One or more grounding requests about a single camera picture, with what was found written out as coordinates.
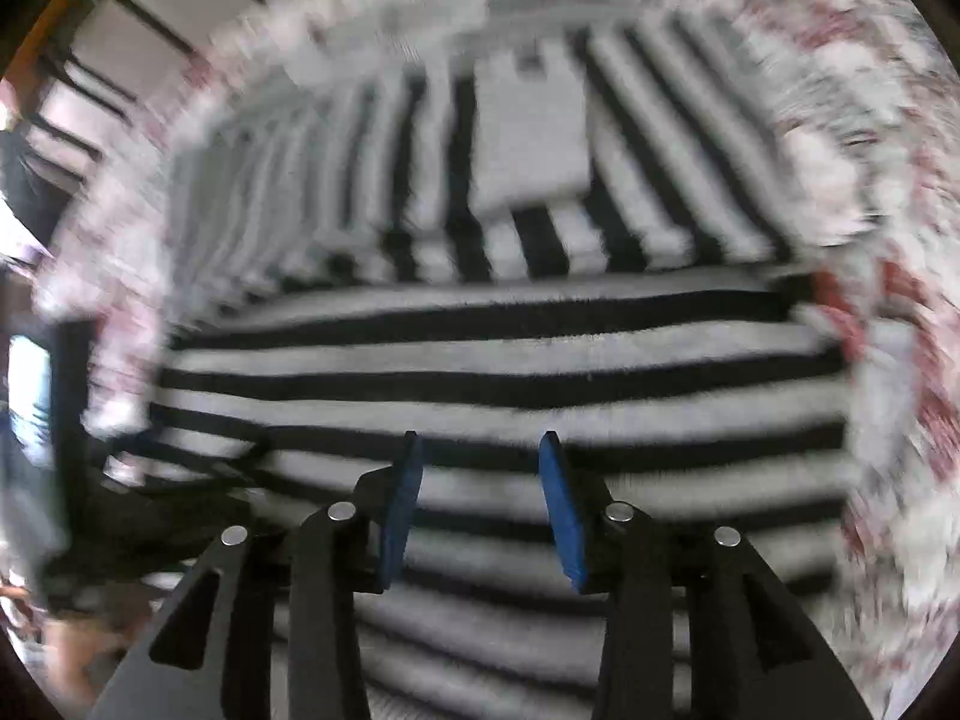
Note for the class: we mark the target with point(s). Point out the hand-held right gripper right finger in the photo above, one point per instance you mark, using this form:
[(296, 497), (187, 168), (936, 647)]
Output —
[(564, 517)]

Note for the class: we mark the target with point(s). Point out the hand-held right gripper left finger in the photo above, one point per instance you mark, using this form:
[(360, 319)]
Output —
[(399, 510)]

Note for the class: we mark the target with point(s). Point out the black and white striped sweater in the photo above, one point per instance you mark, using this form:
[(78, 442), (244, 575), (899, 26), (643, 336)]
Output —
[(495, 360)]

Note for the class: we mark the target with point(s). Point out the red floral bedsheet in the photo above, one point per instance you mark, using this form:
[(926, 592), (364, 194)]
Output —
[(870, 187)]

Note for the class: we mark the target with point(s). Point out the dark window frame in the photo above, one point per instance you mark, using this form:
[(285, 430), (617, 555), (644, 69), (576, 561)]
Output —
[(71, 82)]

